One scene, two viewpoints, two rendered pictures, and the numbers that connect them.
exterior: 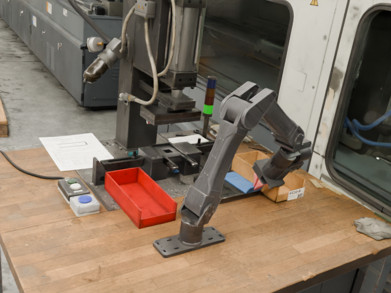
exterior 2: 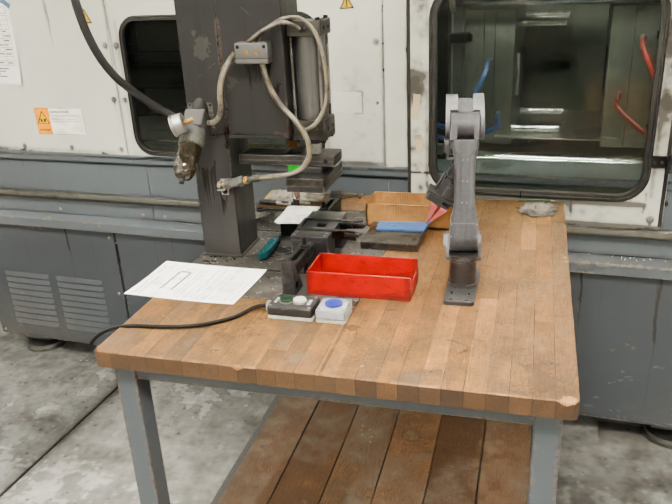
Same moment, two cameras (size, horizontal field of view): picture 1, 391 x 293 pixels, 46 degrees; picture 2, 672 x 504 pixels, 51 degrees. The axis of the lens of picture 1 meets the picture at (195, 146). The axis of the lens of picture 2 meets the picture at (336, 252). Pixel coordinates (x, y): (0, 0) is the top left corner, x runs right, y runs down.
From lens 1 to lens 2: 1.16 m
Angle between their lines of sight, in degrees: 35
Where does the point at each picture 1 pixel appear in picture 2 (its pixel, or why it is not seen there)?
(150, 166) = (325, 248)
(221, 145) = (468, 166)
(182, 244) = (467, 288)
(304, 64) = (355, 81)
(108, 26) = not seen: outside the picture
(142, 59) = (254, 121)
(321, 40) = (372, 46)
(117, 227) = (393, 310)
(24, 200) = (266, 343)
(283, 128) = not seen: hidden behind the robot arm
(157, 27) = (281, 71)
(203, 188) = (469, 218)
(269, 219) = not seen: hidden behind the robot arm
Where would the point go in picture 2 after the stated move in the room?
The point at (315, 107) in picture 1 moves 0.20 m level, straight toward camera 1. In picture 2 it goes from (388, 124) to (419, 135)
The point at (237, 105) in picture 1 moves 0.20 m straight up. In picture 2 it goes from (468, 118) to (470, 28)
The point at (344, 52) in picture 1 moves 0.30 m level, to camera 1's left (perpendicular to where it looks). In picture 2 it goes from (419, 49) to (345, 61)
